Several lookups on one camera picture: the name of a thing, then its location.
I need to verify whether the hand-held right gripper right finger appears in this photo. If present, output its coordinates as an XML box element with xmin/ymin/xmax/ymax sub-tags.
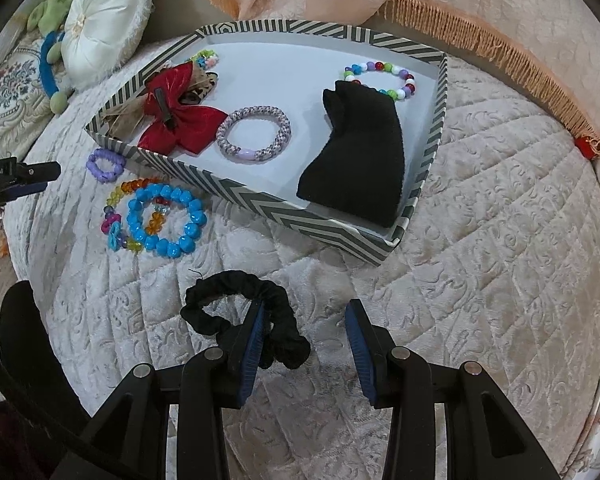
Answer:
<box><xmin>345</xmin><ymin>299</ymin><xmax>543</xmax><ymax>480</ymax></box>

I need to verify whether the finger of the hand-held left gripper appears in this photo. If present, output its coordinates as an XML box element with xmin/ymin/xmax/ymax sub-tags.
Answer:
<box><xmin>15</xmin><ymin>161</ymin><xmax>62</xmax><ymax>184</ymax></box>
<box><xmin>0</xmin><ymin>182</ymin><xmax>49</xmax><ymax>203</ymax></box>

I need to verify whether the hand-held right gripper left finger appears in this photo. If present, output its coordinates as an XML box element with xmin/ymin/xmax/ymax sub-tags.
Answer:
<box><xmin>77</xmin><ymin>302</ymin><xmax>269</xmax><ymax>480</ymax></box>

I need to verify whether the black scrunchie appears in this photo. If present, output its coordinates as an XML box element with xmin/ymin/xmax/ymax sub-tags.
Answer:
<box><xmin>180</xmin><ymin>270</ymin><xmax>312</xmax><ymax>372</ymax></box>

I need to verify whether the brown sheer hair bow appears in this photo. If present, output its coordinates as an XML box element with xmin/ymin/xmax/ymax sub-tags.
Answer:
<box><xmin>100</xmin><ymin>60</ymin><xmax>197</xmax><ymax>139</ymax></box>

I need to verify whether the red fabric hair bow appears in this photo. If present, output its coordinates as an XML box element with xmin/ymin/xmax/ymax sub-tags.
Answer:
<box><xmin>137</xmin><ymin>63</ymin><xmax>230</xmax><ymax>154</ymax></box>

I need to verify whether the leopard print hair tie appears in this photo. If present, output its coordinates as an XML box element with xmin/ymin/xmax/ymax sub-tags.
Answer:
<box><xmin>180</xmin><ymin>67</ymin><xmax>219</xmax><ymax>107</ymax></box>

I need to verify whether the black cloth pouch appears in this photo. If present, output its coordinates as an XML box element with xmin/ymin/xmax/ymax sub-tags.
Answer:
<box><xmin>296</xmin><ymin>80</ymin><xmax>407</xmax><ymax>227</ymax></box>

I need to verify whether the neon flower bead bracelet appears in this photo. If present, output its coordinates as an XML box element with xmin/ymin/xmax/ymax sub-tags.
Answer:
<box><xmin>190</xmin><ymin>48</ymin><xmax>220</xmax><ymax>71</ymax></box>

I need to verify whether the grey purple braided hair tie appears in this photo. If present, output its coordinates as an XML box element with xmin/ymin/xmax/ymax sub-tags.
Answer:
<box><xmin>216</xmin><ymin>106</ymin><xmax>291</xmax><ymax>164</ymax></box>

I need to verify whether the striped cardboard box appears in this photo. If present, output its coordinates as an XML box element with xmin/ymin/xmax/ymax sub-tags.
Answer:
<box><xmin>84</xmin><ymin>19</ymin><xmax>449</xmax><ymax>267</ymax></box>

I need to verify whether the multicolour round bead bracelet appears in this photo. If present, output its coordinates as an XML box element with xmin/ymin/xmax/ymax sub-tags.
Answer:
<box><xmin>342</xmin><ymin>60</ymin><xmax>417</xmax><ymax>102</ymax></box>

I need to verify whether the floral embroidered cushion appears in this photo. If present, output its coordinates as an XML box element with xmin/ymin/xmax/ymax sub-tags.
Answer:
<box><xmin>0</xmin><ymin>15</ymin><xmax>77</xmax><ymax>162</ymax></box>

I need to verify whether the green blue plush toy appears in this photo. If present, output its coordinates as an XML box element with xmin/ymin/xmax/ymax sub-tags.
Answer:
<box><xmin>26</xmin><ymin>0</ymin><xmax>97</xmax><ymax>115</ymax></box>

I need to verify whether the round white satin pillow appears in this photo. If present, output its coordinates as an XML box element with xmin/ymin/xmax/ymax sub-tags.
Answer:
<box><xmin>60</xmin><ymin>0</ymin><xmax>157</xmax><ymax>92</ymax></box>

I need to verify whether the white quilted bedspread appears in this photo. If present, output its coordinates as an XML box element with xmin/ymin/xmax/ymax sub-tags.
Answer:
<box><xmin>7</xmin><ymin>40</ymin><xmax>600</xmax><ymax>480</ymax></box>

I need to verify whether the beige upholstered headboard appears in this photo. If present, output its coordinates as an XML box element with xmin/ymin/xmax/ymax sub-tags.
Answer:
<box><xmin>144</xmin><ymin>0</ymin><xmax>217</xmax><ymax>47</ymax></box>

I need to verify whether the small red object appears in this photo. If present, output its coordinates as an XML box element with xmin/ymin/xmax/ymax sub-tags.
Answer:
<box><xmin>575</xmin><ymin>135</ymin><xmax>600</xmax><ymax>162</ymax></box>

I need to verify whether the purple bead bracelet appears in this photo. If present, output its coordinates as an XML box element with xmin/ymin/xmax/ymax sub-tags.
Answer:
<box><xmin>86</xmin><ymin>148</ymin><xmax>127</xmax><ymax>184</ymax></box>

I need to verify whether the rainbow crystal bead bracelet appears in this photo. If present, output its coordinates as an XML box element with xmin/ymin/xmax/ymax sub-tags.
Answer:
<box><xmin>102</xmin><ymin>176</ymin><xmax>181</xmax><ymax>256</ymax></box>

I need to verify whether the pink blue flower bead bracelet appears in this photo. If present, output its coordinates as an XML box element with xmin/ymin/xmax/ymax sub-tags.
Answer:
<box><xmin>102</xmin><ymin>212</ymin><xmax>127</xmax><ymax>254</ymax></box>

